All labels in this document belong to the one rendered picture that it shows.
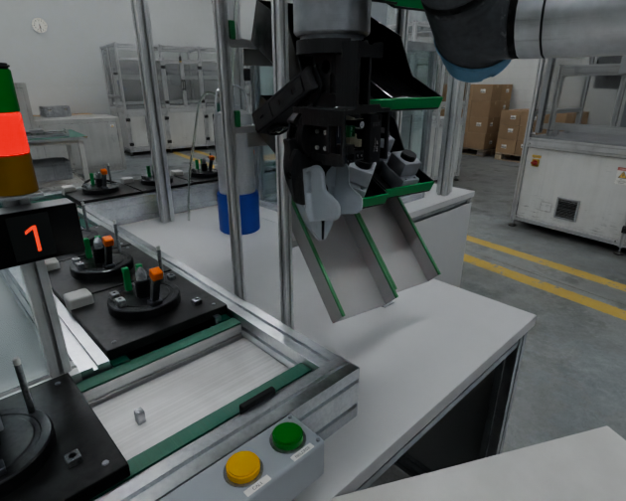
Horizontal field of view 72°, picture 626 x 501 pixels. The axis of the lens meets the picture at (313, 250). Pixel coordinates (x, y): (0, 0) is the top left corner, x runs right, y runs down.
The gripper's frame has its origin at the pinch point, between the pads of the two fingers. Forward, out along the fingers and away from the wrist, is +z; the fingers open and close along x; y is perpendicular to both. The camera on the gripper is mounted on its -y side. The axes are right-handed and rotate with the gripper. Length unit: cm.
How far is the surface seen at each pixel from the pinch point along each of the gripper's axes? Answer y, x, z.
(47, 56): -1043, 233, -66
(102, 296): -55, -10, 26
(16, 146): -29.5, -23.3, -8.8
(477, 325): -2, 55, 37
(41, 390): -30.1, -27.7, 26.2
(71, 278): -69, -13, 26
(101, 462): -10.4, -25.7, 26.3
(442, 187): -74, 159, 33
